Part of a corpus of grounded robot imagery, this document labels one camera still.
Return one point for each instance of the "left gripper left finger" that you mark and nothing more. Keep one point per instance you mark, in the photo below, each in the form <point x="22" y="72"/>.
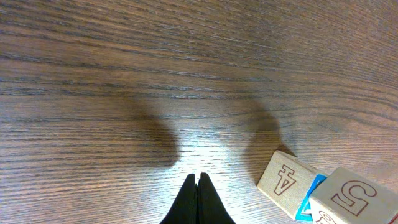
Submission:
<point x="184" y="207"/>

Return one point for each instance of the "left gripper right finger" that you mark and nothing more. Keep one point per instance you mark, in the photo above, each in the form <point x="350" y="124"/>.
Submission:
<point x="210" y="209"/>

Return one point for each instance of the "plain wooden block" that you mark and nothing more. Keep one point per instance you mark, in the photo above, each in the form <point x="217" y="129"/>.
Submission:
<point x="288" y="182"/>

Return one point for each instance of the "red-sided block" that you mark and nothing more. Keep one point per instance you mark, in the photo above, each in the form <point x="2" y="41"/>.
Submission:
<point x="346" y="197"/>

